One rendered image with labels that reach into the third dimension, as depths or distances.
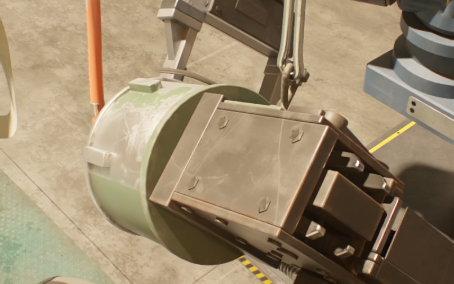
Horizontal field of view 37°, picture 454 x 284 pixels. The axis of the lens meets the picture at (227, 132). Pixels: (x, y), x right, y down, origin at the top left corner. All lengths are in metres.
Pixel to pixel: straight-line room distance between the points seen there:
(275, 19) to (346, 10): 2.79
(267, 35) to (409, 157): 1.44
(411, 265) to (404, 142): 1.75
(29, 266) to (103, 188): 1.77
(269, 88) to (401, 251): 0.38
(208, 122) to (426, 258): 0.18
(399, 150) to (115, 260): 0.99
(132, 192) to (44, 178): 2.10
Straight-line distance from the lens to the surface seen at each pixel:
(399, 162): 2.14
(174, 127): 0.51
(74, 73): 3.12
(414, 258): 0.48
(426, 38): 1.49
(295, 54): 0.44
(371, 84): 1.62
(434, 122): 1.55
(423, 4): 1.47
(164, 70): 0.60
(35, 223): 2.46
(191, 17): 0.72
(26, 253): 2.38
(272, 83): 0.80
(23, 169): 2.67
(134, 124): 0.54
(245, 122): 0.46
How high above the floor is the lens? 1.77
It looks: 40 degrees down
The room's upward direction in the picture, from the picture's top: straight up
